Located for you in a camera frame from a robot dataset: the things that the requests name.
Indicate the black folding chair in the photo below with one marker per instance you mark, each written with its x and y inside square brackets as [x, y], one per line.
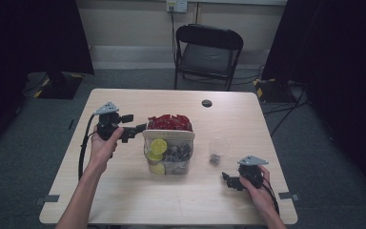
[208, 55]

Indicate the dried lemon slice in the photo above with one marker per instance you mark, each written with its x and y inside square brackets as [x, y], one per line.
[158, 146]
[157, 169]
[152, 156]

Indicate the white wall socket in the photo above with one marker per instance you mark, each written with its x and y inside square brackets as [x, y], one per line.
[177, 5]

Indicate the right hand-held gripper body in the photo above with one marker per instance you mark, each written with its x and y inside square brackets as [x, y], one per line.
[251, 173]

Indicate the grey tape strip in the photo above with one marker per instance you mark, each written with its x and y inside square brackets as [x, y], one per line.
[49, 199]
[288, 195]

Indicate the dark dried fruit piece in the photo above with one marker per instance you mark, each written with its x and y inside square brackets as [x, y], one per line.
[214, 159]

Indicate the clear plastic compartment box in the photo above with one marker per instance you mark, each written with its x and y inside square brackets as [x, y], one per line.
[171, 167]

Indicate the clear drinking glass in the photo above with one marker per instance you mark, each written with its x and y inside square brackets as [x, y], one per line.
[219, 148]

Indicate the black stand base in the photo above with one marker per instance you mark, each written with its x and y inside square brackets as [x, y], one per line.
[60, 87]
[271, 90]

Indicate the pile of dark dried fruit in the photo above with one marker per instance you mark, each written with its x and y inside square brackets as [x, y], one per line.
[178, 152]

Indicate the person's right hand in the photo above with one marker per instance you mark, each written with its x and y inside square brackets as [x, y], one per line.
[262, 198]

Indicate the person's left hand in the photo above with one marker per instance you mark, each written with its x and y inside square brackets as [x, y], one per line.
[103, 152]

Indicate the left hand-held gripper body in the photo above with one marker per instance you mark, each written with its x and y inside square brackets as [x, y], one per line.
[108, 124]

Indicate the black table grommet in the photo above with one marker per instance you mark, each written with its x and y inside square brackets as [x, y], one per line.
[207, 103]

